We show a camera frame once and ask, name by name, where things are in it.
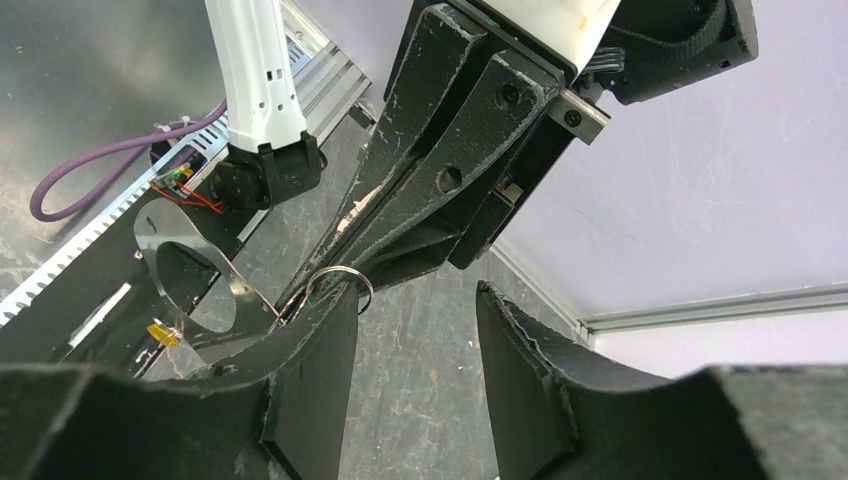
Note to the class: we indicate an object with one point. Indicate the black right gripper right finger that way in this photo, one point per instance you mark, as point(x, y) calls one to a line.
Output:
point(559, 410)

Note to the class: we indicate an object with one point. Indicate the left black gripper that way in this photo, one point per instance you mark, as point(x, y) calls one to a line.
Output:
point(465, 137)

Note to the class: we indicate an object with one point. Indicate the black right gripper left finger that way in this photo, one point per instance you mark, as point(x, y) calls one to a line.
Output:
point(276, 410)

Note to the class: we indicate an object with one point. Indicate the yellow key tag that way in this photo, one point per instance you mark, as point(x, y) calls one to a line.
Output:
point(167, 336)

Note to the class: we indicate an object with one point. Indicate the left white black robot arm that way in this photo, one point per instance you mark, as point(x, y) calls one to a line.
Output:
point(273, 156)

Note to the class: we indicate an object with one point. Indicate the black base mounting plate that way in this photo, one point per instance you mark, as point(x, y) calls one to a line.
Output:
point(98, 310)

